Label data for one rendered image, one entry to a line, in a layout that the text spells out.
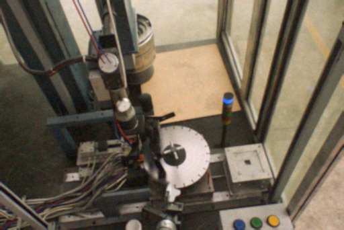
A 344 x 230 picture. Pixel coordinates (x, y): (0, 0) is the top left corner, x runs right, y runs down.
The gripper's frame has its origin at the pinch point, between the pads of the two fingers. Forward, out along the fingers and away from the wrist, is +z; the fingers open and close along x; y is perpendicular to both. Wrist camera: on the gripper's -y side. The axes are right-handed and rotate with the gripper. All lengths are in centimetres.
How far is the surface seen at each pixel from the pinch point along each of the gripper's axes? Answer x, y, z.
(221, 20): 71, 19, 106
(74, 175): -4, -53, 18
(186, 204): -9.5, 7.1, 8.9
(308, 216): -56, 85, 76
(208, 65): 44, 13, 89
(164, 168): 11.1, -3.2, 5.4
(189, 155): 15.3, 7.8, 11.7
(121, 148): 11.4, -28.4, 22.4
